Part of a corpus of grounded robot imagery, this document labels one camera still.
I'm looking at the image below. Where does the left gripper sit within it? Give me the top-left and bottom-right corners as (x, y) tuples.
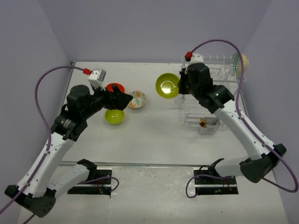
(82, 82), (133, 119)

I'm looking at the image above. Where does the green bowl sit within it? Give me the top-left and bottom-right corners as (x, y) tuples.
(155, 73), (179, 99)
(105, 109), (125, 125)

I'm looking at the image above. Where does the floral patterned white bowl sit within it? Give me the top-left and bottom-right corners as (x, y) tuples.
(128, 90), (147, 109)

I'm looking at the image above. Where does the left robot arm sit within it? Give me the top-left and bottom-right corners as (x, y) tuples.
(5, 85), (133, 218)

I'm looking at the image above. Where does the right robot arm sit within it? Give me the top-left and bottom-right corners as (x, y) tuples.
(178, 63), (286, 183)

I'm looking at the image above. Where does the gold leaf-shaped utensil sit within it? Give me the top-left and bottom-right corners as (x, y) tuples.
(199, 118), (206, 128)

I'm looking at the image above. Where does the white cutlery holder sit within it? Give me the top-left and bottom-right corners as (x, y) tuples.
(199, 117), (221, 135)

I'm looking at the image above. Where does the beige bowl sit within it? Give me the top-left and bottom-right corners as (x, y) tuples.
(229, 52), (249, 76)

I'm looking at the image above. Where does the white wire dish rack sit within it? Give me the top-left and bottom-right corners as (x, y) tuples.
(175, 56), (241, 129)

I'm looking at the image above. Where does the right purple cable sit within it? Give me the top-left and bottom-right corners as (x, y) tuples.
(184, 39), (299, 199)

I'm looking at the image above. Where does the purple cable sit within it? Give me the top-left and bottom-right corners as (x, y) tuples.
(184, 39), (299, 199)
(0, 65), (120, 224)

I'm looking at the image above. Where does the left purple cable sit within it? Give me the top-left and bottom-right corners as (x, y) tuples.
(0, 65), (120, 224)

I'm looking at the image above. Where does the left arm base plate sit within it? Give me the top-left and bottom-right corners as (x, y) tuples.
(67, 169), (113, 196)

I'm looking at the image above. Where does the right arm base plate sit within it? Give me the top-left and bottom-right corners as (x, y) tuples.
(194, 176), (239, 196)

